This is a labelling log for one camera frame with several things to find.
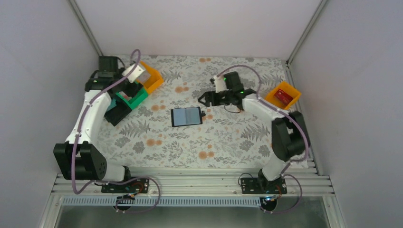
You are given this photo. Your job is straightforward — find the green bin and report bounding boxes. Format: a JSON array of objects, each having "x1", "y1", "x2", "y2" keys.
[{"x1": 113, "y1": 88, "x2": 148, "y2": 110}]

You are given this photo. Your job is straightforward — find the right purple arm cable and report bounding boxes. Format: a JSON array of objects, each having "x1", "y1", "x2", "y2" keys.
[{"x1": 217, "y1": 65, "x2": 311, "y2": 215}]

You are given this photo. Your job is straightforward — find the orange bin back left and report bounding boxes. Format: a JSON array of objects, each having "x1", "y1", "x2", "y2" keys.
[{"x1": 136, "y1": 60, "x2": 164, "y2": 95}]

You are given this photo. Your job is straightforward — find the orange bin right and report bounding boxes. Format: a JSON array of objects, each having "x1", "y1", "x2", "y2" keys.
[{"x1": 265, "y1": 81, "x2": 301, "y2": 110}]

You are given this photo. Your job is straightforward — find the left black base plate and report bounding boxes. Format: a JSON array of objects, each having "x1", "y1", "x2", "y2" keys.
[{"x1": 101, "y1": 178, "x2": 149, "y2": 194}]

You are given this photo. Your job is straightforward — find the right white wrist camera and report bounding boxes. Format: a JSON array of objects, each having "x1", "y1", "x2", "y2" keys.
[{"x1": 210, "y1": 75, "x2": 228, "y2": 93}]

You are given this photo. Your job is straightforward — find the black card holder wallet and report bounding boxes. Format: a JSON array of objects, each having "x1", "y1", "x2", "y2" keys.
[{"x1": 171, "y1": 107, "x2": 206, "y2": 127}]

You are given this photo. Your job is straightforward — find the floral patterned table mat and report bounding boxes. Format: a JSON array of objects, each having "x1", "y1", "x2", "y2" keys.
[{"x1": 98, "y1": 56, "x2": 286, "y2": 169}]

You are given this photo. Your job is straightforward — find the grey slotted cable duct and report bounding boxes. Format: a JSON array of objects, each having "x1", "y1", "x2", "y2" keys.
[{"x1": 61, "y1": 196, "x2": 260, "y2": 208}]

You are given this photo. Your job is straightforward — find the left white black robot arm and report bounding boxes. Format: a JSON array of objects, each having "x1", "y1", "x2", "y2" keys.
[{"x1": 53, "y1": 56, "x2": 146, "y2": 193}]

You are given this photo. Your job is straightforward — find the orange bin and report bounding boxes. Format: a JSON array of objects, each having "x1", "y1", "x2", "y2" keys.
[
  {"x1": 136, "y1": 60, "x2": 164, "y2": 95},
  {"x1": 265, "y1": 81, "x2": 301, "y2": 110}
]

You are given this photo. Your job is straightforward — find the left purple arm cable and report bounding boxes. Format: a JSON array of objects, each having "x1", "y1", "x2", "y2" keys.
[{"x1": 70, "y1": 49, "x2": 161, "y2": 215}]

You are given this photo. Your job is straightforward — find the red card in bin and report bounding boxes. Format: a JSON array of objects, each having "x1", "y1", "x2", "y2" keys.
[{"x1": 274, "y1": 89, "x2": 293, "y2": 105}]

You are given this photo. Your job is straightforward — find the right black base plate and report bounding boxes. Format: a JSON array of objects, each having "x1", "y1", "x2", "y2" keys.
[{"x1": 240, "y1": 177, "x2": 288, "y2": 195}]

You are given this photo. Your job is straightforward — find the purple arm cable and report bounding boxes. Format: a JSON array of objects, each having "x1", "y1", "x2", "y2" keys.
[
  {"x1": 70, "y1": 49, "x2": 161, "y2": 215},
  {"x1": 217, "y1": 65, "x2": 311, "y2": 215}
]

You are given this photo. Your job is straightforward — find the black bin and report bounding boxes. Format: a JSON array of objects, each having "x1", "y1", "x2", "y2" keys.
[{"x1": 104, "y1": 99, "x2": 132, "y2": 126}]

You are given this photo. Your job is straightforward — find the teal card in black bin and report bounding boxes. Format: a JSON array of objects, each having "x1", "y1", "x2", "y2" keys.
[{"x1": 106, "y1": 99, "x2": 116, "y2": 112}]

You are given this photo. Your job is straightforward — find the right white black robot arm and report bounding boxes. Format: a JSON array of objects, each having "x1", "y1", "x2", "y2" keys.
[{"x1": 198, "y1": 72, "x2": 310, "y2": 188}]

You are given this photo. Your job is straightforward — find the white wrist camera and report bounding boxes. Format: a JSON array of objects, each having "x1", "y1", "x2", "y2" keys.
[
  {"x1": 210, "y1": 75, "x2": 228, "y2": 93},
  {"x1": 122, "y1": 64, "x2": 146, "y2": 83}
]

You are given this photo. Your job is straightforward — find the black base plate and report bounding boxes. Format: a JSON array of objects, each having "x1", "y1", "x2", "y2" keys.
[
  {"x1": 240, "y1": 177, "x2": 288, "y2": 195},
  {"x1": 101, "y1": 178, "x2": 149, "y2": 194}
]

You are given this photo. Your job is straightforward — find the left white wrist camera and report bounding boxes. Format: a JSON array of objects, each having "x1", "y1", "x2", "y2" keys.
[{"x1": 122, "y1": 64, "x2": 146, "y2": 83}]

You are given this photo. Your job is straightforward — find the aluminium rail frame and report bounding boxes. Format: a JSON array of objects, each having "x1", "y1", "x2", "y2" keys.
[{"x1": 39, "y1": 168, "x2": 345, "y2": 228}]

